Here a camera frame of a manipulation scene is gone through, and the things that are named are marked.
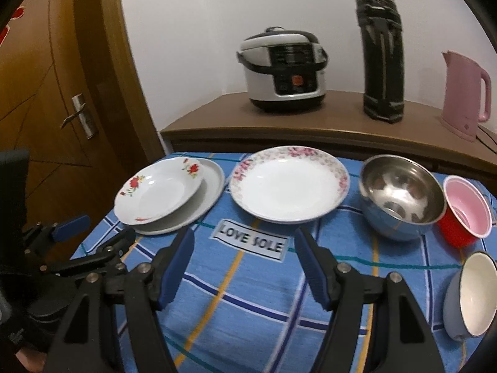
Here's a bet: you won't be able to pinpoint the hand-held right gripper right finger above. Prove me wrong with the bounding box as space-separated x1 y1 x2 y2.
294 227 447 373

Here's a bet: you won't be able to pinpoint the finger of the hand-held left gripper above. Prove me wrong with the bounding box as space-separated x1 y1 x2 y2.
21 214 92 257
39 227 136 280

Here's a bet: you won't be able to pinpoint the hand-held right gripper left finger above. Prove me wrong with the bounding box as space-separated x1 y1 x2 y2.
43 226 195 373

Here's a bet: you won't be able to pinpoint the white plate with red roses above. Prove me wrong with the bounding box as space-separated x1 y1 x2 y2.
114 156 203 225

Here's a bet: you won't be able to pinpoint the white plate with pink floral rim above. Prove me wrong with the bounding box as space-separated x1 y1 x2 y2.
229 145 350 225

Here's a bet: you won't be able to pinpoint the plain white plate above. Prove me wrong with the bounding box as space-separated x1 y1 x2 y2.
132 158 226 236

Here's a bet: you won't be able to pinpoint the stainless steel bowl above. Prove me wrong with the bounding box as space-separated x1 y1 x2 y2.
358 154 446 242

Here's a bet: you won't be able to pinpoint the red bowl with pink inside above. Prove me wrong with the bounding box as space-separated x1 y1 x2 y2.
437 175 494 247

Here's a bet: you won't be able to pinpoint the blue bowl with white inside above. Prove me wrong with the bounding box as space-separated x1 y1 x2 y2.
443 251 497 342

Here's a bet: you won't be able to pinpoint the blue plaid tablecloth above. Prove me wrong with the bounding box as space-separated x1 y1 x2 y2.
70 151 497 373

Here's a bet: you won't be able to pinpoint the wooden sideboard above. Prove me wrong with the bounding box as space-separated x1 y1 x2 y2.
160 89 497 187

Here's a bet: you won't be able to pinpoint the wooden door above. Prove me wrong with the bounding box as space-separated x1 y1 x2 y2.
0 0 167 265

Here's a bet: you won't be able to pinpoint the silver and black pressure cooker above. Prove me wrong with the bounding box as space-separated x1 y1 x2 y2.
237 27 329 113

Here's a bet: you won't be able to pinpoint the red door decoration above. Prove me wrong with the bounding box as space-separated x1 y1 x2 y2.
0 6 26 45

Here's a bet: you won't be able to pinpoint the tall black thermos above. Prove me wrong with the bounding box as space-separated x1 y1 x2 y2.
354 0 405 124

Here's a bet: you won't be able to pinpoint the pink electric kettle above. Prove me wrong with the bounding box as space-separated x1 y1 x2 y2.
440 50 492 142

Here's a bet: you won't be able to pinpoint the metal door handle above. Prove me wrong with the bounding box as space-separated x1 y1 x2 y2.
60 94 96 140

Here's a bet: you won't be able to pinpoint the black kettle power cord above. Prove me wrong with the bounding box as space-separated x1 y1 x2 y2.
477 122 497 149

